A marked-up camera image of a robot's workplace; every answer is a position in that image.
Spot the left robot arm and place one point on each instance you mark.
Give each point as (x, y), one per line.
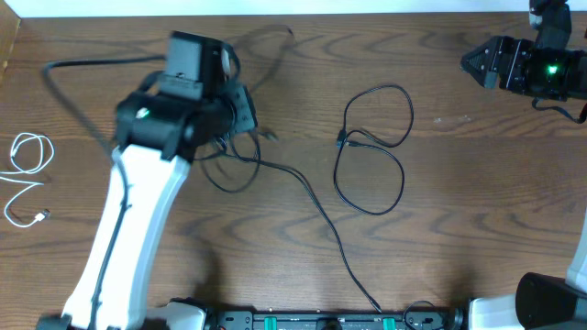
(196, 99)

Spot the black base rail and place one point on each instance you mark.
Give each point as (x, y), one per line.
(417, 319)

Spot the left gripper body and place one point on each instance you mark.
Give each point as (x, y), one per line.
(248, 110)

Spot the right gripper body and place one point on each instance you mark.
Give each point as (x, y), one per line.
(506, 64)

